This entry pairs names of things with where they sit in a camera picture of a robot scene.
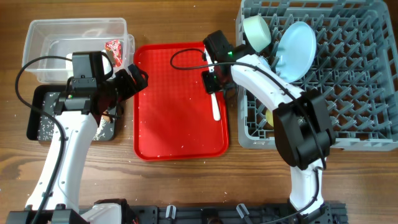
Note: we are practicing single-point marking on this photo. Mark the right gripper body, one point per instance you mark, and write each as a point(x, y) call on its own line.
point(211, 83)

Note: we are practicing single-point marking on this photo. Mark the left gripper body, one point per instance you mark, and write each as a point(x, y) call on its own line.
point(122, 86)

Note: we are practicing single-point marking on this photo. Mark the white napkin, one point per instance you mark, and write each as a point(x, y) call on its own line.
point(107, 66)

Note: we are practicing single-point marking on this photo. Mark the red snack wrapper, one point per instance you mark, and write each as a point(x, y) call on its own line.
point(114, 50)

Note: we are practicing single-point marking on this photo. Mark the orange carrot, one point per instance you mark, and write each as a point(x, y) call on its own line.
point(106, 119)

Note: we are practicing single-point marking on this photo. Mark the green bowl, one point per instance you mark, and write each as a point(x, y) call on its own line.
point(257, 32)

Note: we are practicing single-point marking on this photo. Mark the yellow plastic cup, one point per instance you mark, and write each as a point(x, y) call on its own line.
point(269, 118)

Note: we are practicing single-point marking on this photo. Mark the light blue plate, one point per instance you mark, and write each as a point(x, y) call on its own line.
point(296, 52)

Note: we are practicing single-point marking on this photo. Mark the white plastic spoon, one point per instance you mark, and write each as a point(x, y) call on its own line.
point(215, 107)

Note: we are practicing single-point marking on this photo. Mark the light blue bowl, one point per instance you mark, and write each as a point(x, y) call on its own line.
point(264, 62)

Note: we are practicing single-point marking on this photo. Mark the white rice pile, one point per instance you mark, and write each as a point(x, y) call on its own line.
point(105, 132)

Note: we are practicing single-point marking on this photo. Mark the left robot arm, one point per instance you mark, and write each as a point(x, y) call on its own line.
point(77, 113)

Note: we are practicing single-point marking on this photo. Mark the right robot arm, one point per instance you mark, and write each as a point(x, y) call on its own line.
point(302, 127)

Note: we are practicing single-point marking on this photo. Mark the grey dishwasher rack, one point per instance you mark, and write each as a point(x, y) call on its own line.
point(355, 66)

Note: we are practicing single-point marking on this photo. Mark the red serving tray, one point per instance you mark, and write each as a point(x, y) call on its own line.
point(173, 115)

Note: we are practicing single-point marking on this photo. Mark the clear plastic bin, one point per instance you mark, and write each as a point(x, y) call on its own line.
point(62, 37)

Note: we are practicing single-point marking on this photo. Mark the black plastic tray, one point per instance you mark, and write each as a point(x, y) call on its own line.
point(37, 102)

